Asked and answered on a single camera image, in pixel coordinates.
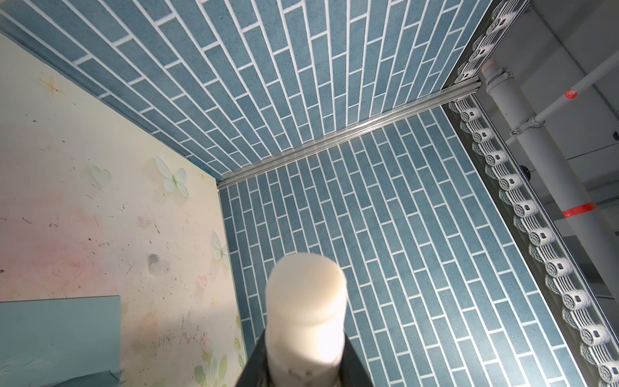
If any LED light strip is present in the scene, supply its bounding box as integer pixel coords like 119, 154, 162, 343
449, 1, 618, 386

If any teal envelope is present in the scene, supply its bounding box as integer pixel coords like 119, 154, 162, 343
1, 296, 123, 386

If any thin white ceiling pipe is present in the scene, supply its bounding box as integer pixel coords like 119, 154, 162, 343
506, 52, 619, 145

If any white glue stick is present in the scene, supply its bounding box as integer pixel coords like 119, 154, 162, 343
264, 253, 348, 386

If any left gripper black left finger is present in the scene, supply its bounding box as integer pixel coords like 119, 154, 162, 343
235, 333, 269, 387

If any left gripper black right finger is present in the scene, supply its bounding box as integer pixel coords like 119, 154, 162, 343
340, 335, 374, 387

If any grey ceiling pipe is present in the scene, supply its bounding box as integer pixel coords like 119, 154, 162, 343
481, 59, 618, 299

